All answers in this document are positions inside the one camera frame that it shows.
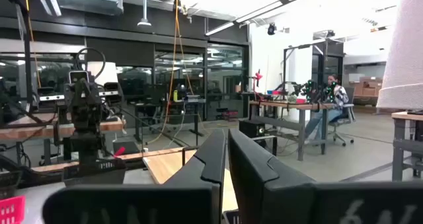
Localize person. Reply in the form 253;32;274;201
303;73;350;142

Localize wooden table grey legs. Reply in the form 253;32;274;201
248;100;338;162
391;110;423;182

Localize cardboard boxes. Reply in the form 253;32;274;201
350;77;384;98

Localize ceiling light bar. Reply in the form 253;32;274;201
204;0;331;37

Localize white lampshade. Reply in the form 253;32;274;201
86;61;119;86

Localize black plastic slotted basket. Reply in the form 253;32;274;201
0;170;23;200
61;157;128;187

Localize white pendant fixture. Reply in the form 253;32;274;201
137;0;153;28

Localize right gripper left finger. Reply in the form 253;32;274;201
42;128;227;224

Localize grey office chair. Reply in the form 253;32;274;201
328;87;357;147

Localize orange hanging cable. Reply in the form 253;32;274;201
147;0;196;145

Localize wooden workstation table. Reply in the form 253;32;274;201
0;113;127;142

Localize black desk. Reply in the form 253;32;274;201
134;98;208;145

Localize white shade silver lamp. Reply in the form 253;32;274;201
375;0;423;111

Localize green-lit robot arms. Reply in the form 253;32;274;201
276;79;338;104

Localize red articulated stand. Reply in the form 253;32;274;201
252;68;264;101

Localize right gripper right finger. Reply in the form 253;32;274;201
227;128;423;224

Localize wooden shelf with black posts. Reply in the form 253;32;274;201
141;145;239;213

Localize red plastic slotted basket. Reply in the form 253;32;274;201
0;195;26;224

